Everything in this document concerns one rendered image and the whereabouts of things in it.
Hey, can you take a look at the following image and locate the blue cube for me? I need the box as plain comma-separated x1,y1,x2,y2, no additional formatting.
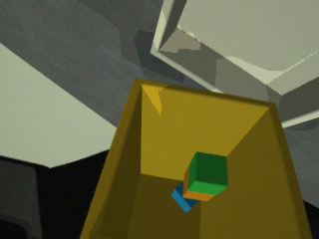
171,181,199,213

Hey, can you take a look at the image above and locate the green block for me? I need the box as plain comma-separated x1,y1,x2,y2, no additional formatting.
188,152,228,195

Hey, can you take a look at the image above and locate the beige shallow tray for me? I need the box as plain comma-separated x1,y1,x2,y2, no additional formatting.
151,0,319,128

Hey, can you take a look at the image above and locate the yellow square cup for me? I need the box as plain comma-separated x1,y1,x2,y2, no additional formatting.
80,78,313,239

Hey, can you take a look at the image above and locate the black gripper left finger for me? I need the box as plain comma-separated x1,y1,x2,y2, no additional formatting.
0,150,110,239

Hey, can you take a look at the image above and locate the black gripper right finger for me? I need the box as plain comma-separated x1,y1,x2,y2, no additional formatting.
303,200,319,239

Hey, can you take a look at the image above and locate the orange block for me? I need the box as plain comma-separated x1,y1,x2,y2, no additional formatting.
183,168,215,201

